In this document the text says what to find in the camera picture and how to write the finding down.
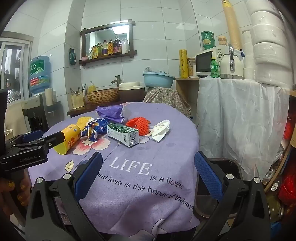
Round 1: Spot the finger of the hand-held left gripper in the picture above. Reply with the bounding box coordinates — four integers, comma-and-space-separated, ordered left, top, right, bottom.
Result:
36, 132, 65, 152
22, 130, 45, 143

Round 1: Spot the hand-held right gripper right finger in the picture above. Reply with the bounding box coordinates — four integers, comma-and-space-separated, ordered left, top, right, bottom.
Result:
192, 151, 271, 241

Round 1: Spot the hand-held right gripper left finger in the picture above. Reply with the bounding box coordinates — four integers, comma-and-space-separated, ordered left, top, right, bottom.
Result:
25, 152, 109, 241

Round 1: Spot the yellow paper cup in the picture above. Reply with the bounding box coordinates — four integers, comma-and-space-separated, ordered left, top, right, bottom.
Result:
54, 124, 83, 155

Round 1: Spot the dark brown trash bin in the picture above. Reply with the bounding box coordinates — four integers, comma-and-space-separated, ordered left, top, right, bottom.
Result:
193, 158, 242, 219

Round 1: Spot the yellow foam fruit net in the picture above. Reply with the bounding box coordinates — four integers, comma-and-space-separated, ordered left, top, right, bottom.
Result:
77, 116, 95, 128

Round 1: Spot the blue snack wrapper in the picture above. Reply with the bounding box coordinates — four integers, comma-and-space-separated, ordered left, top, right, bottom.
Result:
81, 118, 110, 142

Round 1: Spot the green white milk carton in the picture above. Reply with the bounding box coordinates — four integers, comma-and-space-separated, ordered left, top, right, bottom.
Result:
107, 122, 140, 147

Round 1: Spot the purple plastic bag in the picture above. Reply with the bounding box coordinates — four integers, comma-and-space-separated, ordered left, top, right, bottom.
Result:
95, 105, 126, 124

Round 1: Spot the white paper tissue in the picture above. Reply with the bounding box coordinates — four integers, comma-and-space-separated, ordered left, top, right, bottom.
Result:
148, 120, 171, 142

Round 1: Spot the red foam fruit net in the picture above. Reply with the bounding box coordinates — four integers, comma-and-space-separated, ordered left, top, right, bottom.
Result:
126, 117, 151, 136

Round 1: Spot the person's left hand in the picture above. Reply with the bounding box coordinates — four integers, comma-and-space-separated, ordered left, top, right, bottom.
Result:
0, 177, 32, 219

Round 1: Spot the water dispenser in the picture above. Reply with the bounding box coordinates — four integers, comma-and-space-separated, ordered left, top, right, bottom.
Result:
22, 93, 58, 131

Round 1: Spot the white cup stack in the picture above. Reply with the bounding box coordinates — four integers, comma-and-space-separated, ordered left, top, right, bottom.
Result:
45, 88, 57, 106

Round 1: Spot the cream utensil holder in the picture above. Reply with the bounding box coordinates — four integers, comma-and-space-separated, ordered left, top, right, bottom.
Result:
70, 92, 85, 109

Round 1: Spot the dark wooden counter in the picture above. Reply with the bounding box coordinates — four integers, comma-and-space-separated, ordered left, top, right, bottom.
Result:
67, 100, 130, 117

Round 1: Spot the purple floral tablecloth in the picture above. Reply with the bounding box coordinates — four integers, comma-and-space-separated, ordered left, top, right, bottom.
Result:
28, 102, 200, 234

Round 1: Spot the bundle of chopsticks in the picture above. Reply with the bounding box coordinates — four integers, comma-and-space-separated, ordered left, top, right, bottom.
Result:
70, 84, 87, 94

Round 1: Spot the white cloth cover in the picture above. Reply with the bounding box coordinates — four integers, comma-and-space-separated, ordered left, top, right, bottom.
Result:
196, 77, 289, 181

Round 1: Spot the blue water jug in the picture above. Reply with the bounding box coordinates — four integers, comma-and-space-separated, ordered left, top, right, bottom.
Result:
29, 56, 51, 94

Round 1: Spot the wicker basket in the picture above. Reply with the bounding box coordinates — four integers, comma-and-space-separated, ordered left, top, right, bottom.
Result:
87, 88, 119, 105

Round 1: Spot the window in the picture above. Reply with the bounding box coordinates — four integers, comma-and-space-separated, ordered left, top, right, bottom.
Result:
0, 31, 34, 105

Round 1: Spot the red plastic bag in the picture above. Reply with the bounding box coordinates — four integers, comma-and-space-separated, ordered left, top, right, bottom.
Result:
279, 174, 296, 209

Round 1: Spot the wooden side shelf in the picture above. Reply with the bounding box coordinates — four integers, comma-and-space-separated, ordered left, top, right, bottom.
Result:
176, 77, 200, 121

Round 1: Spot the floral patterned cloth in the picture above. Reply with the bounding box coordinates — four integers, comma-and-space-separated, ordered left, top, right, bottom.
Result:
143, 87, 192, 118

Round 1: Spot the brown pot with cream lid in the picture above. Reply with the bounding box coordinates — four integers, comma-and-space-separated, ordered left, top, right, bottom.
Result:
118, 82, 145, 102

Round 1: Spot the light blue basin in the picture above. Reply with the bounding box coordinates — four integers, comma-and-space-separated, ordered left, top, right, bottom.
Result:
142, 72, 176, 88

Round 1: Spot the green soda bottle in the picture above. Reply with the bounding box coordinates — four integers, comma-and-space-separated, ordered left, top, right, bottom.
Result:
210, 58, 219, 78

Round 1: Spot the glass jar with sticks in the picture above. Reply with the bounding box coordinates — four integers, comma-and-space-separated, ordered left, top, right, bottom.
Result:
188, 57, 196, 77

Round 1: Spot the row of condiment bottles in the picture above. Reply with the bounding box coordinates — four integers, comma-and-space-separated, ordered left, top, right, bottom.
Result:
88, 36, 130, 59

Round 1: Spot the white electric kettle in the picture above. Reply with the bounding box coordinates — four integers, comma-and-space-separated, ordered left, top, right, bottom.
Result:
220, 45, 244, 80

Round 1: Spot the white microwave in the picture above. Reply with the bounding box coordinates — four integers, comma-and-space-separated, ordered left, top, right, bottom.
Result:
195, 46, 223, 78

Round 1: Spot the yellow roll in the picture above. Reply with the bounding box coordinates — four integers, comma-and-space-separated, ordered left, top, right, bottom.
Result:
179, 49, 188, 79

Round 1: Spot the clear plastic container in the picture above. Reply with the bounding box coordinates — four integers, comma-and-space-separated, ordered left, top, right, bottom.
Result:
143, 67, 168, 75

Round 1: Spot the wooden framed mirror shelf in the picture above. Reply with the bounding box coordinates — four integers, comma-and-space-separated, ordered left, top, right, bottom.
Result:
80, 20, 137, 66

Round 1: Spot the stack of white paper rolls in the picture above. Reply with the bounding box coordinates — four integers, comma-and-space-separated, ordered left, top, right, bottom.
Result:
242, 0, 294, 90

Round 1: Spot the tall stack of paper cups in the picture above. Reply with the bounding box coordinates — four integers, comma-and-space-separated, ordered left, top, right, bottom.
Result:
222, 0, 242, 50

